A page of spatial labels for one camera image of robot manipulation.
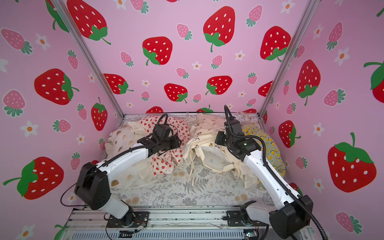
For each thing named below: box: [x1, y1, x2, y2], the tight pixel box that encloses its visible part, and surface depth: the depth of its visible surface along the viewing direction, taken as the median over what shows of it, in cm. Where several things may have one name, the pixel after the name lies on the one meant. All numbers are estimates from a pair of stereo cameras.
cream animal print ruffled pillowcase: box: [182, 114, 259, 189], surface depth 80 cm
